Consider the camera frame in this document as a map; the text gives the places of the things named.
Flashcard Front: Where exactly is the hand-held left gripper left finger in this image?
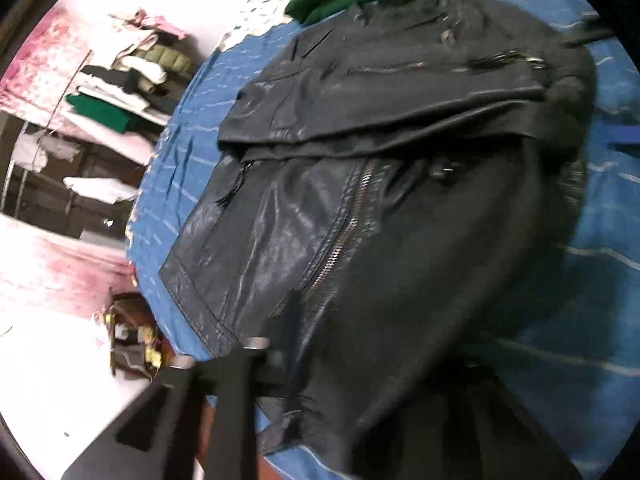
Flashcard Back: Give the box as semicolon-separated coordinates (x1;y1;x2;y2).
61;337;302;480

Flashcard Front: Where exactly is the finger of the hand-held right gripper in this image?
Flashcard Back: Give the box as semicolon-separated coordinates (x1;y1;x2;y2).
606;127;640;155

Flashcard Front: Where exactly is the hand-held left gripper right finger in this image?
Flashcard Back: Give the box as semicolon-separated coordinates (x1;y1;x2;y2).
400;356;585;480

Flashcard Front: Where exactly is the black leather jacket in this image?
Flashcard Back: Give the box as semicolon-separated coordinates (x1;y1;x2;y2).
159;0;599;480

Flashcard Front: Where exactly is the metal clothes rack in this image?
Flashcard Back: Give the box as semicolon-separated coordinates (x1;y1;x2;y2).
0;110;171;241

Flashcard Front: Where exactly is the pile of folded clothes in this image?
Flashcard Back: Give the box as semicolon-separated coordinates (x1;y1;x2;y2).
64;7;197;134

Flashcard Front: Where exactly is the brown box with small parts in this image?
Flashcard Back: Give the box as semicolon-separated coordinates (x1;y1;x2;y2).
102;292;169;379

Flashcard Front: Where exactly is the blue striped bed sheet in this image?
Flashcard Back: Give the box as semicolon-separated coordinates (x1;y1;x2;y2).
125;0;640;480

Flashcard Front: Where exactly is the white folded cloth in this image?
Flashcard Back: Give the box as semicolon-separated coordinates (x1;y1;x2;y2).
62;175;139;207

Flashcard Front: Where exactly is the white crumpled cloth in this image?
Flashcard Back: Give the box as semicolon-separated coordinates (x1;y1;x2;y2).
12;131;82;175

